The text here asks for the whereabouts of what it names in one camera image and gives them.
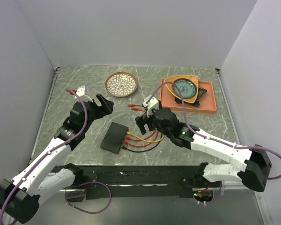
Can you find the black network switch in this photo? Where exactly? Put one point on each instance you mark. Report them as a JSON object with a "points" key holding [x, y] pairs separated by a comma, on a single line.
{"points": [[114, 138]]}

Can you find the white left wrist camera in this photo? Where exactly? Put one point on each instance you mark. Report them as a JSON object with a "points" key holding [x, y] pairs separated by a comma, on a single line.
{"points": [[82, 93]]}

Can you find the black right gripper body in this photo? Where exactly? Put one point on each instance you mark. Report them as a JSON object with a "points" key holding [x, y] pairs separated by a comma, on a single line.
{"points": [[153, 124]]}

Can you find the pink rectangular tray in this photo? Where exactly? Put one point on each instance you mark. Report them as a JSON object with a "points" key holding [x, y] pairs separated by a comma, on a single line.
{"points": [[207, 101]]}

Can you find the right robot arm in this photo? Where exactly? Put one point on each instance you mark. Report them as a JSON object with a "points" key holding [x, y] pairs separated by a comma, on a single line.
{"points": [[249, 166]]}

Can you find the black dish under plates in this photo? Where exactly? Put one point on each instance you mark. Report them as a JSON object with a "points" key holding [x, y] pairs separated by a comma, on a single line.
{"points": [[201, 92]]}

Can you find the orange triangular woven plate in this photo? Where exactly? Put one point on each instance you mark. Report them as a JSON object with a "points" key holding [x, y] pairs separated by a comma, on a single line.
{"points": [[170, 83]]}

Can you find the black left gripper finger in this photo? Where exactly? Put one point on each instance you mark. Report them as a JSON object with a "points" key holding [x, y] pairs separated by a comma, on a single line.
{"points": [[108, 107], [101, 99]]}

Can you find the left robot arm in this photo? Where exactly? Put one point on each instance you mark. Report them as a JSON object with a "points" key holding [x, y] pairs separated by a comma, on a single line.
{"points": [[21, 197]]}

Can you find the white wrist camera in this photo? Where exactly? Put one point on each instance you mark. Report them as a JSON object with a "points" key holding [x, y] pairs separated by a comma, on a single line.
{"points": [[151, 104], [82, 93]]}

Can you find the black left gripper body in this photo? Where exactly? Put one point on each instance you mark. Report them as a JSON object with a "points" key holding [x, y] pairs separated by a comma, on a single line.
{"points": [[96, 112]]}

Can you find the teal round patterned plate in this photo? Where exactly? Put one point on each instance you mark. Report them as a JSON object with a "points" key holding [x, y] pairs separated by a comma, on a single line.
{"points": [[185, 87]]}

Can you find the floral patterned brown plate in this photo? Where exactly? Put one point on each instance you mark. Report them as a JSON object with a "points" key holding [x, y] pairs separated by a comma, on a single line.
{"points": [[121, 84]]}

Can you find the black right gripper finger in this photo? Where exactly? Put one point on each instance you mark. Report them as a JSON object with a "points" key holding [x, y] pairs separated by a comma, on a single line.
{"points": [[144, 116], [141, 124]]}

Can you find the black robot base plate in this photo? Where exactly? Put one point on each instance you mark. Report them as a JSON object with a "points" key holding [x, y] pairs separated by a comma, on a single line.
{"points": [[138, 181]]}

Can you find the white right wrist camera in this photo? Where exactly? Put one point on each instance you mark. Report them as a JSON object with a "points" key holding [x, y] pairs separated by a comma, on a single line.
{"points": [[151, 104]]}

